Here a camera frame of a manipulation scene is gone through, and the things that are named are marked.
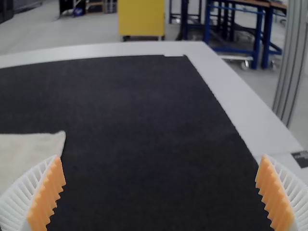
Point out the black mat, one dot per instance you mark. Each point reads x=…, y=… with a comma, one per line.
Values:
x=144, y=132

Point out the blue workbench frame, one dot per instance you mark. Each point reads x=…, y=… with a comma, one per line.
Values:
x=258, y=36
x=184, y=21

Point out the yellow wheeled cart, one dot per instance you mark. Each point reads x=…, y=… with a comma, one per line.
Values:
x=140, y=16

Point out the grey aluminium post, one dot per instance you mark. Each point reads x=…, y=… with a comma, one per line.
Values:
x=292, y=60

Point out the blue bag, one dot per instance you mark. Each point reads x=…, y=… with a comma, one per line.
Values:
x=78, y=12

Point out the black cabinet stack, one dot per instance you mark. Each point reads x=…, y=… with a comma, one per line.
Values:
x=6, y=9

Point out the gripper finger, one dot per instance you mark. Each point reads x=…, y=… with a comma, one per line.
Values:
x=281, y=199
x=29, y=199

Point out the metal table rack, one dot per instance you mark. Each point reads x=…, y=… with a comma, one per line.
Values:
x=95, y=6

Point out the pale towel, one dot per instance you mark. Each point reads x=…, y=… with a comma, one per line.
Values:
x=24, y=149

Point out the black label sticker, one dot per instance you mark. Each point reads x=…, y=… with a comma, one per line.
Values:
x=301, y=158

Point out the black flight case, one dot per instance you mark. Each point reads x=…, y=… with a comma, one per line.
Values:
x=66, y=6

